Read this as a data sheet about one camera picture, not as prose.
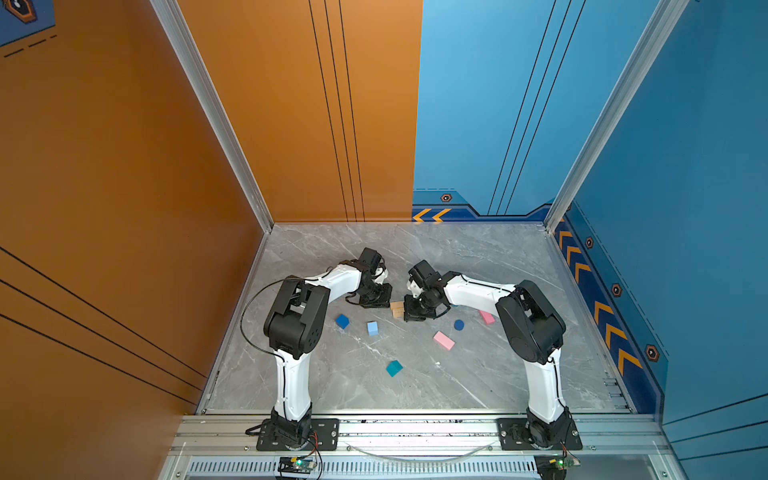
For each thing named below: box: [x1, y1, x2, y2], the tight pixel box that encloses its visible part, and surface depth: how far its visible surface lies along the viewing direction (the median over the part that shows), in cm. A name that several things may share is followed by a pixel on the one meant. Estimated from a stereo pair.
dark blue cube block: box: [336, 314, 351, 330], surface depth 95 cm
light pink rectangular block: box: [433, 331, 456, 351], surface depth 91 cm
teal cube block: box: [386, 360, 404, 377], surface depth 86 cm
